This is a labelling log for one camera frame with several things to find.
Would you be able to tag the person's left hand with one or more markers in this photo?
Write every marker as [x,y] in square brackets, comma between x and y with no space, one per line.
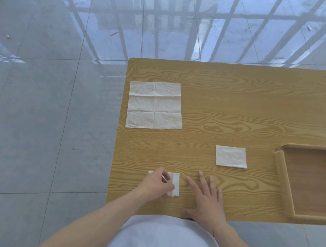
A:
[152,186]

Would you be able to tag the person's right hand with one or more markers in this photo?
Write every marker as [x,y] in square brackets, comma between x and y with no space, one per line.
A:
[206,206]

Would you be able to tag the person's right middle finger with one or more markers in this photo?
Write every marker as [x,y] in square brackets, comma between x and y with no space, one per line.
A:
[202,182]

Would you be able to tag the person's left thumb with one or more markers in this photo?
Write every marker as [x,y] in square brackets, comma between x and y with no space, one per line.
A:
[169,187]

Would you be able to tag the person's right little finger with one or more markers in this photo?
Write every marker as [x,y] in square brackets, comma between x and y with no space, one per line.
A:
[220,195]

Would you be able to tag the person's right thumb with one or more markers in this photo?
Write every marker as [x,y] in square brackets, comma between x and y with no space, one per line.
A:
[189,212]

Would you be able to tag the small white tissue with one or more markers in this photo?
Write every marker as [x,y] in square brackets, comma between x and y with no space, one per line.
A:
[176,181]

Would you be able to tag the person's left forearm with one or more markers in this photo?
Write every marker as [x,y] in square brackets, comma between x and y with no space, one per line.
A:
[94,226]

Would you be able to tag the medium folded white tissue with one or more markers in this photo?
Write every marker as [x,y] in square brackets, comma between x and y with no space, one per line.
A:
[231,156]

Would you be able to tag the large unfolded white tissue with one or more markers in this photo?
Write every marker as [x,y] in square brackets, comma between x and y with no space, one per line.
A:
[155,105]

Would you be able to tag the wooden tray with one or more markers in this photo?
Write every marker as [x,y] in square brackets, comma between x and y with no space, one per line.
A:
[316,183]

